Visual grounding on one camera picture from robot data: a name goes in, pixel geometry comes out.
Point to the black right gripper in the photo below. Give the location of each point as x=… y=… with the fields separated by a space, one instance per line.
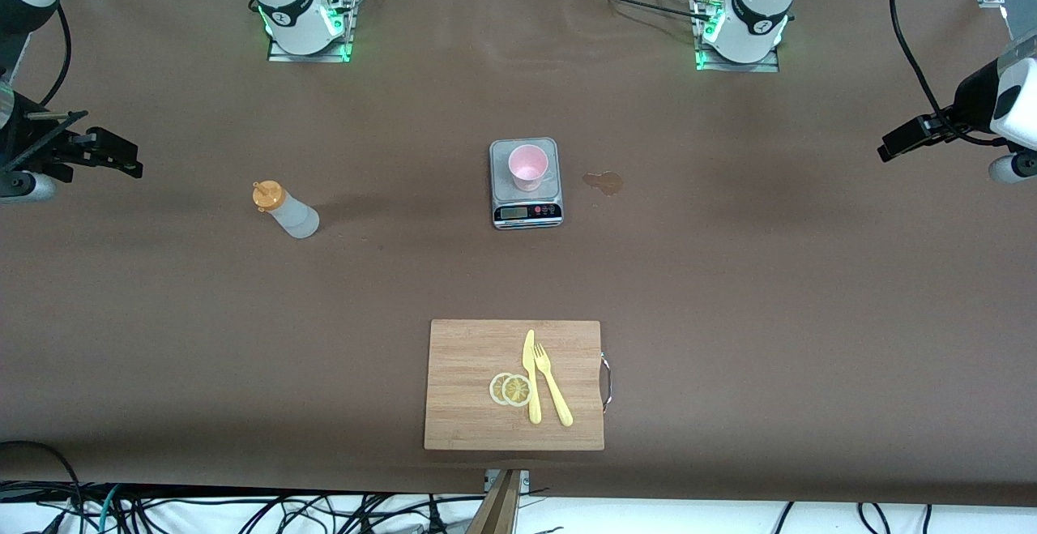
x=18 y=138

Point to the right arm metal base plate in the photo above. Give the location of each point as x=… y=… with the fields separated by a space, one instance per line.
x=279 y=54

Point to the brown table cover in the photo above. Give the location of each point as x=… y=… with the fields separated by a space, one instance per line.
x=729 y=315

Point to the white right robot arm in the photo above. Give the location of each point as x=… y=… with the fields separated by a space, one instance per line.
x=292 y=7

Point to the wooden cutting board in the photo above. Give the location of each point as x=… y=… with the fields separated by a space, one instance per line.
x=462 y=388

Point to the silver digital kitchen scale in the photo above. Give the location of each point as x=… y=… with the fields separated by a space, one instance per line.
x=525 y=210

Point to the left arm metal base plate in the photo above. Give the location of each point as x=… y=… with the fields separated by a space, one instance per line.
x=770 y=66

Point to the yellow plastic fork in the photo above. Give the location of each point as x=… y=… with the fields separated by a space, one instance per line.
x=555 y=392

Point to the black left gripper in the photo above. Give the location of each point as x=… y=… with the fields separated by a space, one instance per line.
x=969 y=102

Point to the wooden post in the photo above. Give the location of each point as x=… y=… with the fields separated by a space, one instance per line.
x=498 y=510

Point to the pink plastic cup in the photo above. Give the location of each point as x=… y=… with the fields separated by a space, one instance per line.
x=528 y=168

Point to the clear sauce bottle orange cap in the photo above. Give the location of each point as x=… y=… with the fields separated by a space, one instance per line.
x=293 y=216

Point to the lemon slice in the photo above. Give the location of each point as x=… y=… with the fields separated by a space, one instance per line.
x=517 y=390
x=495 y=388

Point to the small metal bracket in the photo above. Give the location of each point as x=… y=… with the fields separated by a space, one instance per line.
x=525 y=479

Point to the yellow plastic knife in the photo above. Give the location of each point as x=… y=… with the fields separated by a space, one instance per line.
x=532 y=380

